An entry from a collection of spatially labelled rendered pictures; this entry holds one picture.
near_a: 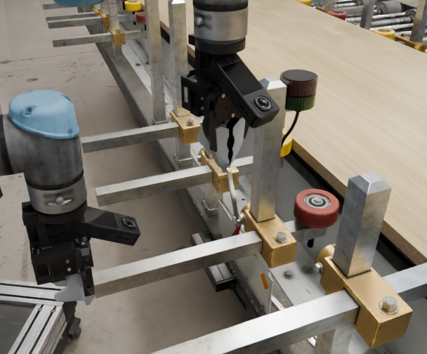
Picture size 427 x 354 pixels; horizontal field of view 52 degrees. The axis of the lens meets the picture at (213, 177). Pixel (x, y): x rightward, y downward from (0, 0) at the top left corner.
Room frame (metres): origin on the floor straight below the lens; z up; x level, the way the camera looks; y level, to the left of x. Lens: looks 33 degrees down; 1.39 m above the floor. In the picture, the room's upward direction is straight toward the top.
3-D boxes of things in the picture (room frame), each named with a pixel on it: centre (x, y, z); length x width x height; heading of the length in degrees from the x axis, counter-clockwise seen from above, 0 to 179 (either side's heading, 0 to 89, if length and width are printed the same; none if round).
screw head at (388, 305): (0.35, -0.21, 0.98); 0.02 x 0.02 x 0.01
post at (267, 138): (0.66, -0.09, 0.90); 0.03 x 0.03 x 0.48; 21
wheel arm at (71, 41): (2.00, 0.49, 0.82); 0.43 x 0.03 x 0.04; 111
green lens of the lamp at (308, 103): (0.67, -0.14, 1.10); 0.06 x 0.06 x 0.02
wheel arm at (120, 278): (0.58, -0.01, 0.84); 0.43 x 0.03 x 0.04; 111
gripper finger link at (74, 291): (0.48, 0.22, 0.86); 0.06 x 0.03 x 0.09; 111
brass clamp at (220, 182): (0.87, -0.01, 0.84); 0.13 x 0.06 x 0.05; 21
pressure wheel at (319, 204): (0.65, -0.19, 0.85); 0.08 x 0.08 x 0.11
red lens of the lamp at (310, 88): (0.67, -0.14, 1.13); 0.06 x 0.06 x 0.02
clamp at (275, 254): (0.64, -0.10, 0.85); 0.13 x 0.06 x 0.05; 21
